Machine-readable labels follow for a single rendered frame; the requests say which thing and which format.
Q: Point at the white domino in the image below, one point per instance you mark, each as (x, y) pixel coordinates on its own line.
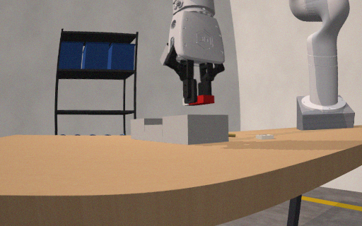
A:
(262, 137)

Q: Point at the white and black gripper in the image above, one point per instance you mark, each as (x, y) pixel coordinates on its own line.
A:
(195, 35)

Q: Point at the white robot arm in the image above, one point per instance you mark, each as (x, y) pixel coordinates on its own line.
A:
(321, 46)

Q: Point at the red and white eraser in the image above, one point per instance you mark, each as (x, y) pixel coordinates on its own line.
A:
(201, 100)

